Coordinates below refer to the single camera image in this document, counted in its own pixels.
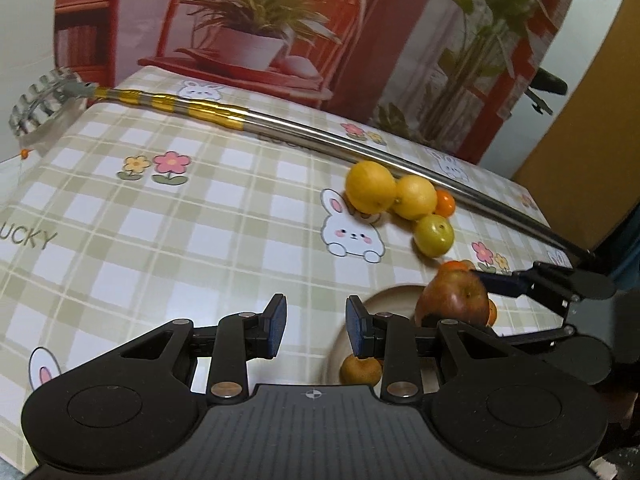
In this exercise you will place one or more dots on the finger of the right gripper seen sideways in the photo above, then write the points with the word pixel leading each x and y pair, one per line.
pixel 554 287

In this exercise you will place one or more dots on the yellow lemon left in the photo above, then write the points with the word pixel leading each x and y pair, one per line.
pixel 370 187

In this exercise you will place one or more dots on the small orange by rod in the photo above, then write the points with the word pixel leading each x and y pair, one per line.
pixel 446 204

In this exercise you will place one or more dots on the mandarin centre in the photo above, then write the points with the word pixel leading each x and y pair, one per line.
pixel 456 265

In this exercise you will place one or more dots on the large red apple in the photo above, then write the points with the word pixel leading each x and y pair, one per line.
pixel 456 294

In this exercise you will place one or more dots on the wooden door panel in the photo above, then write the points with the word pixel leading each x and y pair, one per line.
pixel 584 173

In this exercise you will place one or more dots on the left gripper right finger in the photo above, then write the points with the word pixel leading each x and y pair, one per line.
pixel 390 338

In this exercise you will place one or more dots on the green-yellow apple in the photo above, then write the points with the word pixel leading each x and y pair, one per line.
pixel 433 235

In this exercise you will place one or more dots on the yellow lemon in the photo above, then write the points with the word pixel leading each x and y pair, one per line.
pixel 370 187
pixel 416 198

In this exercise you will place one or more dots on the metal back scratcher rod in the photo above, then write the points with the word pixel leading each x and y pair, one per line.
pixel 50 98

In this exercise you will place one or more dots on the checked floral tablecloth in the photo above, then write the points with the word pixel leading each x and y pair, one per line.
pixel 134 218

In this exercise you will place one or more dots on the black office chair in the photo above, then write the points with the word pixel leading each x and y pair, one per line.
pixel 545 81

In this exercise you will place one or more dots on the mandarin front right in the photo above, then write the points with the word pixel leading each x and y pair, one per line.
pixel 493 313

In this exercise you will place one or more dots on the yellow lemon right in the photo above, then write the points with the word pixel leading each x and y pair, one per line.
pixel 416 198

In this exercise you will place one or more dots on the mandarin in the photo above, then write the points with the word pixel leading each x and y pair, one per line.
pixel 493 313
pixel 456 265

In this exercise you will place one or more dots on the printed room backdrop cloth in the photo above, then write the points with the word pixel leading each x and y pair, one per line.
pixel 445 73

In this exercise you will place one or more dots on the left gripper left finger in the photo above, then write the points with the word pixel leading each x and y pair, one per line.
pixel 240 338

